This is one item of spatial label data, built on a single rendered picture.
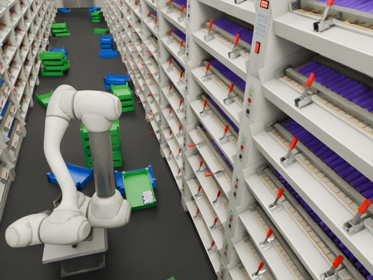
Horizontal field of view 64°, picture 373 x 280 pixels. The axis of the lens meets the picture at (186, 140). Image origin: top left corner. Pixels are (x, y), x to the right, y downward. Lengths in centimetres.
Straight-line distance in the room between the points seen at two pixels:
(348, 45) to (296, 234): 58
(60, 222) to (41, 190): 143
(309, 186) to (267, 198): 25
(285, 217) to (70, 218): 76
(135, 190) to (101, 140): 96
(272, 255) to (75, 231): 72
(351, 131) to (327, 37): 22
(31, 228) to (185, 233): 113
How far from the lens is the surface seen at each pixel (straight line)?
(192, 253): 202
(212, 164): 155
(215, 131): 144
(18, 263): 219
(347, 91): 87
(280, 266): 118
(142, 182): 238
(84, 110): 140
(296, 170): 94
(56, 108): 144
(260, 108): 104
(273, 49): 97
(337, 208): 85
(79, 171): 271
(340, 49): 74
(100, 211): 165
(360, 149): 73
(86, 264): 196
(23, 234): 126
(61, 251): 184
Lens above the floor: 162
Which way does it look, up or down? 32 degrees down
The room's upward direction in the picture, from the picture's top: 2 degrees clockwise
